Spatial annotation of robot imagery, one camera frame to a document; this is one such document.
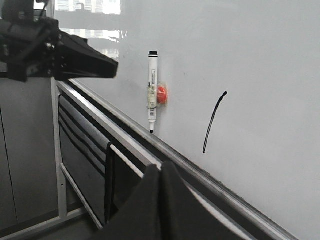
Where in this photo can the aluminium whiteboard tray rail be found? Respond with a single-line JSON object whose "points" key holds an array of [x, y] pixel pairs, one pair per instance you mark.
{"points": [[222, 203]]}

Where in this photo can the white whiteboard marker pen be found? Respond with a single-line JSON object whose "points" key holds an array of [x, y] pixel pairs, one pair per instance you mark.
{"points": [[152, 89]]}

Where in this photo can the white whiteboard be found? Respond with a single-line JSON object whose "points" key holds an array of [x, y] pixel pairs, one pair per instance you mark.
{"points": [[243, 82]]}

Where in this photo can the red magnet taped to marker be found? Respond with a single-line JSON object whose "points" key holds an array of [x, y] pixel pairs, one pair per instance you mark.
{"points": [[162, 94]]}

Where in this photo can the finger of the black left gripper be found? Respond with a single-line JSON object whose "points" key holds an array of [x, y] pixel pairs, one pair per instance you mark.
{"points": [[76, 59]]}

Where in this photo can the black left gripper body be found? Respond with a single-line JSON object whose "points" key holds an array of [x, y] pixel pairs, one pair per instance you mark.
{"points": [[29, 42]]}

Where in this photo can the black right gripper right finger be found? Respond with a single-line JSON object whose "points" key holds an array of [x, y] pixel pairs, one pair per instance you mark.
{"points": [[182, 217]]}

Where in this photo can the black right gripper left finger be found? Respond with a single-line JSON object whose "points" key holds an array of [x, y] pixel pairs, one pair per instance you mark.
{"points": [[138, 219]]}

